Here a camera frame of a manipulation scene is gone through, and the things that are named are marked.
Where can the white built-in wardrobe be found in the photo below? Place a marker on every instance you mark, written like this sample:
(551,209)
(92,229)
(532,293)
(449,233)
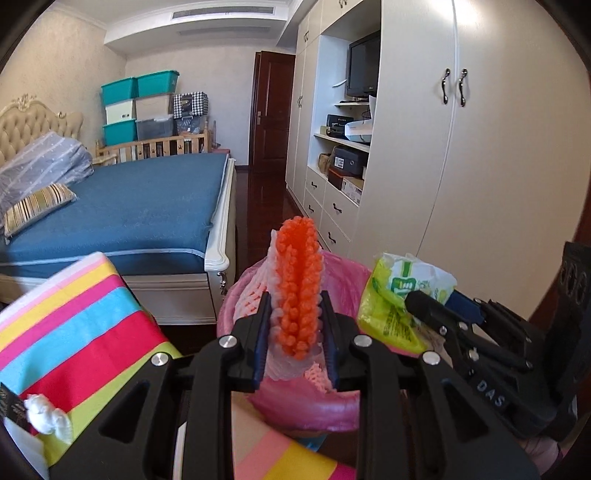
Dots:
(485,184)

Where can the black printed card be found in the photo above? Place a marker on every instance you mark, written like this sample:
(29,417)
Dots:
(11,401)

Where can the pink foam fruit net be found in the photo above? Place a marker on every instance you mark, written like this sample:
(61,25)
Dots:
(251,297)

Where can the dark clear bag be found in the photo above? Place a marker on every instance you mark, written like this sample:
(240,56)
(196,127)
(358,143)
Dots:
(191,125)

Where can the bed with blue mattress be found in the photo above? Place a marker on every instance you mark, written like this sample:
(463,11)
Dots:
(138,207)

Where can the beige storage box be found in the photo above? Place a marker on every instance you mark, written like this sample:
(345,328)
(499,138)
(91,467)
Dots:
(154,107)

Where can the white storage box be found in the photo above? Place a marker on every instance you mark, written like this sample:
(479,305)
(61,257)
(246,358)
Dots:
(121,111)

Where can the white tissue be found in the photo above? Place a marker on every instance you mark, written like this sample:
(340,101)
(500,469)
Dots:
(46,415)

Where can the cardboard shoe box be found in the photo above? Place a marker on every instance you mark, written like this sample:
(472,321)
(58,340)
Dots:
(351,189)

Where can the orange foam fruit net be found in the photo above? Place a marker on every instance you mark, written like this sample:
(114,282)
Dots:
(298,277)

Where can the dark carved wooden chair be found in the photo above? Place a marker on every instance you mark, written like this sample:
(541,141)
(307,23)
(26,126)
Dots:
(575,286)

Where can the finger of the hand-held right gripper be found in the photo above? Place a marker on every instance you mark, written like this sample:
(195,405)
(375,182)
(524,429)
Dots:
(429,307)
(464,304)

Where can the dark small safe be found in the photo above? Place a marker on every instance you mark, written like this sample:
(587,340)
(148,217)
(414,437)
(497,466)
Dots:
(348,160)

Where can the grey clear storage box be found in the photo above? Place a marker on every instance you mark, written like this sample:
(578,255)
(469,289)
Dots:
(155,128)

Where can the black electronic device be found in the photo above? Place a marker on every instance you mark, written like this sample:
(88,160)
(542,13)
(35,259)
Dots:
(337,123)

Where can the checkered black white bag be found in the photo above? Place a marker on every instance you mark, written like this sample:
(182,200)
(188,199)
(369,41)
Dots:
(190,104)

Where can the striped pillow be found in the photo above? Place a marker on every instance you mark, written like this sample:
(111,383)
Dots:
(37,205)

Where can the dark wooden door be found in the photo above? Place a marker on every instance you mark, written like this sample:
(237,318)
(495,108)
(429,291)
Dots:
(272,115)

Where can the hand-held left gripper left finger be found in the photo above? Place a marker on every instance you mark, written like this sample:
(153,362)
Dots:
(264,332)

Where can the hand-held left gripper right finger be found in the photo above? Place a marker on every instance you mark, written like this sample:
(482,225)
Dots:
(328,332)

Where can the grey blue folded duvet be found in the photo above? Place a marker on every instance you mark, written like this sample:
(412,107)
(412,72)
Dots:
(41,161)

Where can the beige tufted headboard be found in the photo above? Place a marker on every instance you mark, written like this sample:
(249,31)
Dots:
(27,124)

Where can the black television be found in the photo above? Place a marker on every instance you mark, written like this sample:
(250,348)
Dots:
(364,64)

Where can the striped colourful tablecloth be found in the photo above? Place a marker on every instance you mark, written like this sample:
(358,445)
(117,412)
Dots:
(83,332)

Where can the green tissue packet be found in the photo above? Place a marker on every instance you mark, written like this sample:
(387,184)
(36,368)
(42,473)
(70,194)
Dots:
(388,304)

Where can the teal storage box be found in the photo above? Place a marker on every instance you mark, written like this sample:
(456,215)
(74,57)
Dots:
(119,91)
(120,132)
(158,84)

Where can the wooden crib rail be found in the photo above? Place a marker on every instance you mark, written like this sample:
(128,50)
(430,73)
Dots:
(152,147)

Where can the ceiling air vent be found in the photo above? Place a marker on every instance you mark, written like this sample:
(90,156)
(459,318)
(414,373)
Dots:
(221,13)

